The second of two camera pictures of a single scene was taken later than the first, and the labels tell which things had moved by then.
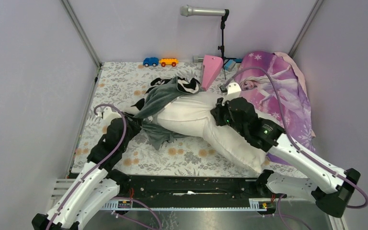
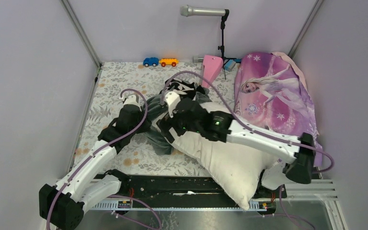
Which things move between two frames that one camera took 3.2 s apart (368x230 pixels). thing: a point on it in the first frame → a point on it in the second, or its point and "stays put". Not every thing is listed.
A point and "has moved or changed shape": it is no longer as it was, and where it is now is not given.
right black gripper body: x=224 y=116 → x=178 y=124
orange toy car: x=166 y=61 stays put
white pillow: x=194 y=112 has moved or changed shape
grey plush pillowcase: x=156 y=99 has moved or changed shape
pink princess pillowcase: x=273 y=82 stays put
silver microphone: x=187 y=10 stays put
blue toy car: x=151 y=61 stays put
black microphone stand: x=224 y=16 stays put
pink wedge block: x=212 y=64 stays put
